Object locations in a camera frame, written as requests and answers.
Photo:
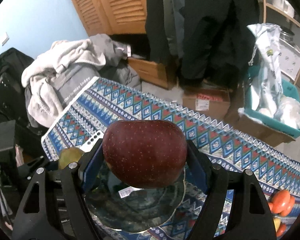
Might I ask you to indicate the blue patterned tablecloth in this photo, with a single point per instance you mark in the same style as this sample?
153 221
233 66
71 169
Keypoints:
102 102

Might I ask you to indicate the black bag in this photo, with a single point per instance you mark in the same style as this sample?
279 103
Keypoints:
13 102

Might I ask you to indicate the brown cardboard box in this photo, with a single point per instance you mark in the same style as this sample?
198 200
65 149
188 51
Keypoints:
210 102

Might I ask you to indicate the wooden drawer box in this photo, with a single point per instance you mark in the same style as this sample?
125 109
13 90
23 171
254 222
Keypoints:
155 73

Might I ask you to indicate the teal plastic crate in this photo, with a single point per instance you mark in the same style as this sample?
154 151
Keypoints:
261 106

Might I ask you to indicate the large orange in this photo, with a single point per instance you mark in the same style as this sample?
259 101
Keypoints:
280 201

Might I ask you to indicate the white patterned storage box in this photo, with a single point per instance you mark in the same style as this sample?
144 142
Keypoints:
289 59

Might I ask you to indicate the small orange tangerine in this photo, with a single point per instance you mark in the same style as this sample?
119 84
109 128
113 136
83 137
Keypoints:
281 230

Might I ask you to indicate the yellow green mango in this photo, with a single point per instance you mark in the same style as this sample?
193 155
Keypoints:
277 223

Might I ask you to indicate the dark red apple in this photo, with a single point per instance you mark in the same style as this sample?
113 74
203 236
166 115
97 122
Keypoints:
145 154

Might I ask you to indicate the green yellow apple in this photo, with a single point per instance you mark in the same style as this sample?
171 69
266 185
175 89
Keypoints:
68 156

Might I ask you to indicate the wooden louvered wardrobe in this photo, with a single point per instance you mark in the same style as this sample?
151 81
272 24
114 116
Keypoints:
112 17

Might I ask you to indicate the wooden shelf rack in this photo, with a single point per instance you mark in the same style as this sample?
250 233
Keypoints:
272 14

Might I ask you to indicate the clear plastic bag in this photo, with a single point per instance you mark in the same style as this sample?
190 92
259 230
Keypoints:
288 112

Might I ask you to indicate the black hanging coat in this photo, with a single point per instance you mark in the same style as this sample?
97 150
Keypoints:
209 38

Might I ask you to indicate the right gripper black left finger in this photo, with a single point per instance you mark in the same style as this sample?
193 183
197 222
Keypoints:
53 205

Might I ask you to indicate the grey clothes pile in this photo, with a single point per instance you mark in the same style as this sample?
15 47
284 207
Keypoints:
72 81

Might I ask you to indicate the white printed plastic bag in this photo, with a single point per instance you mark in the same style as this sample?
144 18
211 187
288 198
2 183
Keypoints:
267 47

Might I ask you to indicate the dark glass plate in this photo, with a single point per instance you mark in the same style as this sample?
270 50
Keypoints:
119 206

